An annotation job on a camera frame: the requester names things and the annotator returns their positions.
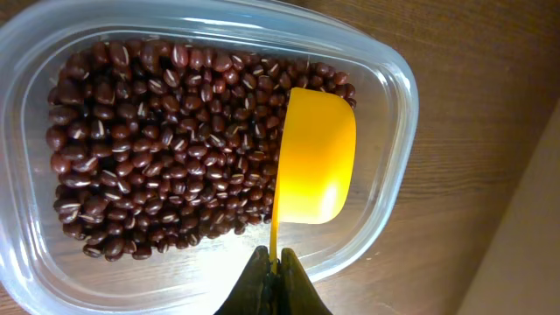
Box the red beans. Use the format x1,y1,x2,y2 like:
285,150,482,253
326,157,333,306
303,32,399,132
45,39,356,262

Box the yellow plastic measuring scoop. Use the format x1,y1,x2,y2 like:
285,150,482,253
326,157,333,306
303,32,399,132
269,87,357,262

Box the clear plastic container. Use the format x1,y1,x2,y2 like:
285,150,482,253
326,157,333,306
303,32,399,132
1,1,418,314

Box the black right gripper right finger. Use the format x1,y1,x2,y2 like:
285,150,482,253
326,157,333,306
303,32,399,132
276,248,332,315

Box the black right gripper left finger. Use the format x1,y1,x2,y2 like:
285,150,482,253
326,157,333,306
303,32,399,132
214,246,274,315

